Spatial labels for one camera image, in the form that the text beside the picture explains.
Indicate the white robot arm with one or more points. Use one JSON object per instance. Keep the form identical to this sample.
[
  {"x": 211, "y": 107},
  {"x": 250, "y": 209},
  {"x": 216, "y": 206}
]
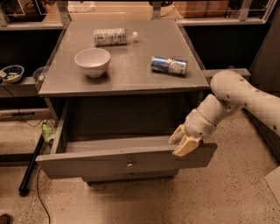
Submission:
[{"x": 231, "y": 92}]

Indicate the green plastic bag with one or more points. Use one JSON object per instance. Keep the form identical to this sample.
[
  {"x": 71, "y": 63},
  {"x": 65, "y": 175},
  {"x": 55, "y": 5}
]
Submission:
[{"x": 48, "y": 132}]

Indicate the black metal leg bar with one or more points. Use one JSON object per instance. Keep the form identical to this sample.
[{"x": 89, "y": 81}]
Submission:
[{"x": 23, "y": 189}]

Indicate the dark shoe tip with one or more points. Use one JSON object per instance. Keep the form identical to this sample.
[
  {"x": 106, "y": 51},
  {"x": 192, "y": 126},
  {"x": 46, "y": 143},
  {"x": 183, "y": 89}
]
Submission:
[{"x": 5, "y": 219}]

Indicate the white ceramic bowl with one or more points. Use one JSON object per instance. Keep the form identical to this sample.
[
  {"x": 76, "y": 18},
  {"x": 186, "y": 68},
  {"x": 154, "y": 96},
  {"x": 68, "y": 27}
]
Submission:
[{"x": 93, "y": 62}]

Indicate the grey drawer cabinet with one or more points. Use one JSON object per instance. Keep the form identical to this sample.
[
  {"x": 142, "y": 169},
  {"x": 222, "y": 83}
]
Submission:
[{"x": 129, "y": 71}]

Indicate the small grey bowl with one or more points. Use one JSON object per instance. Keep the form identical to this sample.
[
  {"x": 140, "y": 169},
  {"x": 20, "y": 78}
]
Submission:
[{"x": 40, "y": 73}]

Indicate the plastic water bottle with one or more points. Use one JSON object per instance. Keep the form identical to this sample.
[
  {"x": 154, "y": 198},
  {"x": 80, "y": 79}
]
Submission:
[{"x": 113, "y": 37}]

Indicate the grey bottom drawer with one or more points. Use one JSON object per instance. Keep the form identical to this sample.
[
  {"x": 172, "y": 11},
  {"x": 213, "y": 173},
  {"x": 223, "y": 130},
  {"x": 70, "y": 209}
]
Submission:
[{"x": 135, "y": 175}]

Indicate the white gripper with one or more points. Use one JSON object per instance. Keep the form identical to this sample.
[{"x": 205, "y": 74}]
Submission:
[{"x": 197, "y": 123}]

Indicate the grey left shelf ledge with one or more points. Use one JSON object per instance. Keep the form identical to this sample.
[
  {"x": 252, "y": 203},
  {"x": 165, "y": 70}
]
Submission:
[{"x": 26, "y": 87}]

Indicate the grey top drawer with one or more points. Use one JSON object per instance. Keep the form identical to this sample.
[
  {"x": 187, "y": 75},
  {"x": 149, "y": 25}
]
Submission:
[{"x": 119, "y": 134}]

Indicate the grey drawer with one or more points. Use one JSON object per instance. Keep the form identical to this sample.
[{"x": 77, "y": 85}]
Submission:
[
  {"x": 135, "y": 175},
  {"x": 119, "y": 134}
]

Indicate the blue soda can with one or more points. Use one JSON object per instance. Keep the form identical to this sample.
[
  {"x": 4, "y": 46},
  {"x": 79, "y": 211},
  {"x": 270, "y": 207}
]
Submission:
[{"x": 168, "y": 65}]

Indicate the white floor board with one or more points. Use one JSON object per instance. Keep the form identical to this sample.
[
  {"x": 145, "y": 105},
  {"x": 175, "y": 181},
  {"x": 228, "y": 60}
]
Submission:
[{"x": 273, "y": 181}]

